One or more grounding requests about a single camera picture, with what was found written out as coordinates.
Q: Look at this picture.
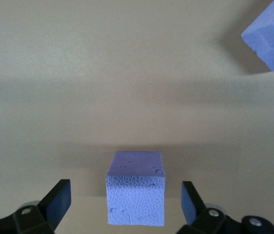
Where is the purple foam block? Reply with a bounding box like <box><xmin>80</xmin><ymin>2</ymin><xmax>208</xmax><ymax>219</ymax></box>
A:
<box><xmin>240</xmin><ymin>0</ymin><xmax>274</xmax><ymax>73</ymax></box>
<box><xmin>106</xmin><ymin>150</ymin><xmax>166</xmax><ymax>227</ymax></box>

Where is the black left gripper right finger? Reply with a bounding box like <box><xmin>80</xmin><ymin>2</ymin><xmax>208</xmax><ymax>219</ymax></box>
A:
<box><xmin>177</xmin><ymin>181</ymin><xmax>274</xmax><ymax>234</ymax></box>

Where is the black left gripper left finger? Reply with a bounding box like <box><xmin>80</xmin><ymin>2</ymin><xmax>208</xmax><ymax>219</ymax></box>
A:
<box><xmin>0</xmin><ymin>179</ymin><xmax>72</xmax><ymax>234</ymax></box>

